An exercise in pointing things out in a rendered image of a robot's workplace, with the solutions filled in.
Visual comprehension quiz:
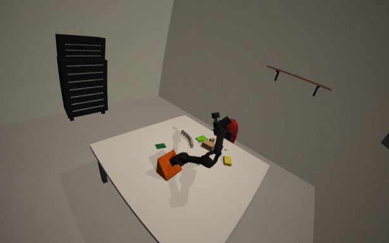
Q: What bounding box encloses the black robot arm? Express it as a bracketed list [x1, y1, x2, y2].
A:
[169, 116, 231, 168]

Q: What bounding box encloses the yellow rectangular block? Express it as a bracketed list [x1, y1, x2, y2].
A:
[223, 156, 232, 166]

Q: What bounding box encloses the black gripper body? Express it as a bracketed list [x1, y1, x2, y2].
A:
[212, 112, 221, 127]

